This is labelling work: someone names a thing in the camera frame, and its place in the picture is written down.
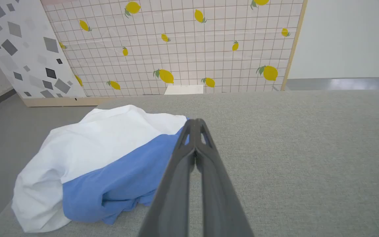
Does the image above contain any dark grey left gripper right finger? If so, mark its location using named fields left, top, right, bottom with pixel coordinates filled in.
left=195, top=118, right=254, bottom=237

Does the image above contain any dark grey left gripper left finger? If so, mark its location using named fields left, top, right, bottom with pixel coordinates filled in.
left=138, top=119, right=196, bottom=237

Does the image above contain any blue and white t-shirt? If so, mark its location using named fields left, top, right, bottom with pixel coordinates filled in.
left=11, top=105, right=190, bottom=233

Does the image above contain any small white box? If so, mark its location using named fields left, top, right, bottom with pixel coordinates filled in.
left=164, top=85, right=204, bottom=95

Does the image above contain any lemon print backdrop panel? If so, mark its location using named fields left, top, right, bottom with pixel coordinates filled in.
left=22, top=0, right=308, bottom=107

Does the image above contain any grey terrazzo print panel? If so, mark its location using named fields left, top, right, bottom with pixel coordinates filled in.
left=0, top=0, right=87, bottom=99

